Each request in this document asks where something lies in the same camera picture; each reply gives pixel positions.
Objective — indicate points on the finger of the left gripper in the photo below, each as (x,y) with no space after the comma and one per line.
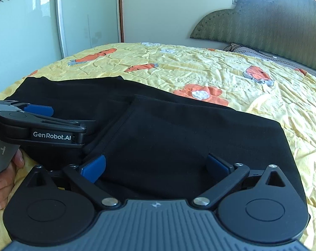
(67,125)
(36,109)

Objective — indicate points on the black pants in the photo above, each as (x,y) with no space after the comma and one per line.
(155,143)

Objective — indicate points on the person left hand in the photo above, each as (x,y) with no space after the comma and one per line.
(7,177)

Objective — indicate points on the white wardrobe sliding door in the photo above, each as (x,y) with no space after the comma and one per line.
(36,33)

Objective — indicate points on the striped pillow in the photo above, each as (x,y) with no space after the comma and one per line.
(236,48)

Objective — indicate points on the green padded headboard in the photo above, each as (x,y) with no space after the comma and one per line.
(286,28)

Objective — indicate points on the yellow floral bed quilt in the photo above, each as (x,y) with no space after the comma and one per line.
(241,82)

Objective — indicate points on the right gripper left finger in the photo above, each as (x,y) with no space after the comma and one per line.
(72,187)

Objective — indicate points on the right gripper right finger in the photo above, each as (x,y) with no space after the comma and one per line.
(231,178)

